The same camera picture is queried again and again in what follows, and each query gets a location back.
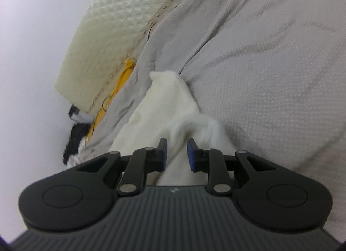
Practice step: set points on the white fleece garment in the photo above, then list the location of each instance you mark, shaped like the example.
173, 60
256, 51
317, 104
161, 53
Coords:
162, 110

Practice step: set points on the grey blanket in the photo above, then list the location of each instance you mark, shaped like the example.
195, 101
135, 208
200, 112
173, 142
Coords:
256, 78

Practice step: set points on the cream quilted headboard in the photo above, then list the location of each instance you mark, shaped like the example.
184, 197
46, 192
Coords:
113, 24

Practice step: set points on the yellow pillow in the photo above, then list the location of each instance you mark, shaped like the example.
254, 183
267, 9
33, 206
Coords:
124, 78

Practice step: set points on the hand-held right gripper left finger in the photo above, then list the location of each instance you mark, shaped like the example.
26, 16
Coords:
163, 157

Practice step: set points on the black bag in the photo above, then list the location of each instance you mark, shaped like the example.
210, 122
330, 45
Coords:
77, 137

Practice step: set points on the white crumpled cloth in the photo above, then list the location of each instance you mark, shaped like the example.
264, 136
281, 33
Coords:
77, 159

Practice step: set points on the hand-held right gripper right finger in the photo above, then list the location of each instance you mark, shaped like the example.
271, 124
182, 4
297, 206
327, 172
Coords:
190, 157

